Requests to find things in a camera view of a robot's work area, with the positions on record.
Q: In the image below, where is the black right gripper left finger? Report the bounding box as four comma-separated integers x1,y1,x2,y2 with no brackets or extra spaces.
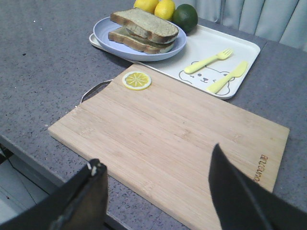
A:
0,159,108,230

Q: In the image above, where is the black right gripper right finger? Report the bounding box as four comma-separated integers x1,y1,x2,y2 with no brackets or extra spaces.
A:
208,144,307,230

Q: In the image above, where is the blue plate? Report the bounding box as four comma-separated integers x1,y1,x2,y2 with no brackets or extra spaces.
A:
93,17,187,62

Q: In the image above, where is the bread slice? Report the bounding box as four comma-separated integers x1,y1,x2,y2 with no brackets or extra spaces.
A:
110,8,179,44
108,27,175,54

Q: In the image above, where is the white bear tray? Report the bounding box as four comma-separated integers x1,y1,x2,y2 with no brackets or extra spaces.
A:
89,18,260,99

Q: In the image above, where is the wooden cutting board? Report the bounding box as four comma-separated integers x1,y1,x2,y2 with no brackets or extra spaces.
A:
48,64,289,230

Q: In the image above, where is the yellow plastic knife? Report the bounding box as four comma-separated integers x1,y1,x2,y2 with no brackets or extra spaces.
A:
206,61,248,93

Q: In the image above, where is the lemon slice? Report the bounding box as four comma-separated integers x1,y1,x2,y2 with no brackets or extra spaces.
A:
122,71,152,91

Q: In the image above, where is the yellow plastic fork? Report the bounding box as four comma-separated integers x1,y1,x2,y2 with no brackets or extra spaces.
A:
184,49,233,74

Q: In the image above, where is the grey curtain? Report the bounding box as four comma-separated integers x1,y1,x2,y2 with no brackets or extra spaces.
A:
186,0,307,51

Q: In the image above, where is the green lime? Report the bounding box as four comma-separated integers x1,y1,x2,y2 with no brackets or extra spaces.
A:
172,4,198,33

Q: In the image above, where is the left yellow lemon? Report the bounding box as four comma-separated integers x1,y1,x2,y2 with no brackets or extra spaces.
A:
133,0,159,14

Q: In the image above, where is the yellow lemon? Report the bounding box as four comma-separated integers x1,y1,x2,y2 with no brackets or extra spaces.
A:
154,0,176,21
133,0,159,14

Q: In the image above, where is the right yellow lemon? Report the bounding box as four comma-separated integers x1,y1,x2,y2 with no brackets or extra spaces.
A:
154,0,176,21

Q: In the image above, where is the metal cutting board handle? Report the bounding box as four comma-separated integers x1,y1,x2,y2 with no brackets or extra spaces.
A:
79,80,113,104

